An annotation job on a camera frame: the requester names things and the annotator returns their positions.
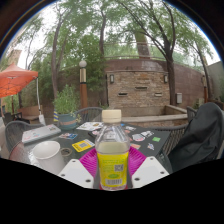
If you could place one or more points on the white mug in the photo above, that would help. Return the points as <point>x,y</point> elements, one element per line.
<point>50,158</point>

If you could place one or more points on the wooden bench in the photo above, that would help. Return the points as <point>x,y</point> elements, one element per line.
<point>30,111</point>

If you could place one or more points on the black laptop with stickers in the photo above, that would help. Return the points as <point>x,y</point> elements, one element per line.
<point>146,141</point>

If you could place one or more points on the black jacket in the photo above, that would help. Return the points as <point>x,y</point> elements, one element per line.
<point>200,136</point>

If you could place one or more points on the small colourful sticker card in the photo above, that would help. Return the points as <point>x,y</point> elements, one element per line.
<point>68,136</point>

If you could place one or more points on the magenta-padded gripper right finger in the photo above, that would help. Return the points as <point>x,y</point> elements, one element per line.
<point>137,163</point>

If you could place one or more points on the dark wicker chair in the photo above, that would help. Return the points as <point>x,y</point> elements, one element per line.
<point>8,116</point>

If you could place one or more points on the wall lantern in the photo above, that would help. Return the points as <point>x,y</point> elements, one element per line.
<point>165,79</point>
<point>111,78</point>

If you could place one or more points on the wooden lamp post with globe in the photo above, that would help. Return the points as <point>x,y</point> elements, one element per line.
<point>83,90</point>

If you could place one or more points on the orange canopy tent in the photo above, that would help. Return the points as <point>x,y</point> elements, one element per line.
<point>15,81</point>

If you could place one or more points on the yellow card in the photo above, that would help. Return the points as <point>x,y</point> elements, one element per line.
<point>82,145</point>

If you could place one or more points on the blue yellow striped cone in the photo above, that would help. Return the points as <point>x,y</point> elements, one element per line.
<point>56,116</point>

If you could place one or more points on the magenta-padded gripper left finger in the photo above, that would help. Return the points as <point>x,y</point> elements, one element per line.
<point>86,165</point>

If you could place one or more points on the white sticker sheet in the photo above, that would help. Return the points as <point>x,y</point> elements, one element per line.
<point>88,126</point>

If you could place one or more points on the grey laptop with stickers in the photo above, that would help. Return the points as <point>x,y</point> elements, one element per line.
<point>40,133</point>

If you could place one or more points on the green plant in blue pot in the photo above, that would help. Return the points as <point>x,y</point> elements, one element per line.
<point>66,100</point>

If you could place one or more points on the clear bottle with yellow label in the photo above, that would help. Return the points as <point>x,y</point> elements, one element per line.
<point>112,163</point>

